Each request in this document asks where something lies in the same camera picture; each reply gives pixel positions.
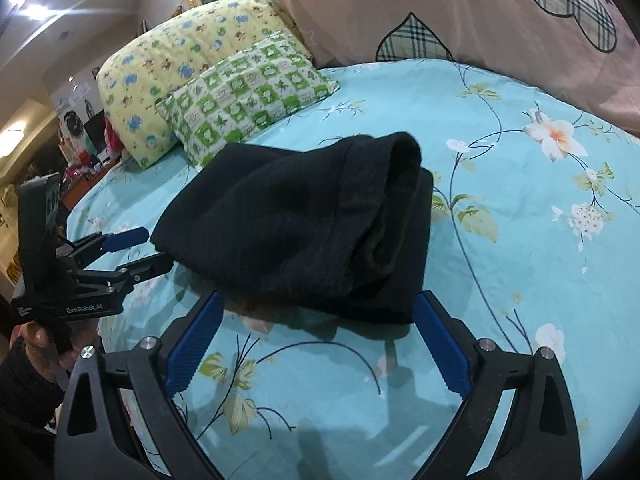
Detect cluttered side desk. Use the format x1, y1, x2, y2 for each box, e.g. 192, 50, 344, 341
49, 74, 126, 212

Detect black left forearm sleeve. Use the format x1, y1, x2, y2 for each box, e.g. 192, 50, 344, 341
1, 338, 64, 479

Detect light blue floral bedsheet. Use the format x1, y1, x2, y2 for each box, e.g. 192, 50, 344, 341
67, 61, 639, 479

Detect person's left hand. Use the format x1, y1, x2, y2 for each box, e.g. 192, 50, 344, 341
10, 318, 100, 385

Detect large pink pillow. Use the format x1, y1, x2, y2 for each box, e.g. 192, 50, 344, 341
271, 0, 639, 133

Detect yellow patterned pillow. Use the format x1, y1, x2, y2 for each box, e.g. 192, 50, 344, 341
96, 0, 310, 169

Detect green checkered pillow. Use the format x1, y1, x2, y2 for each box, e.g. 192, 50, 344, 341
156, 30, 340, 167

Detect black pants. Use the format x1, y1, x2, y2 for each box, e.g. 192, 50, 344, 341
151, 132, 433, 325

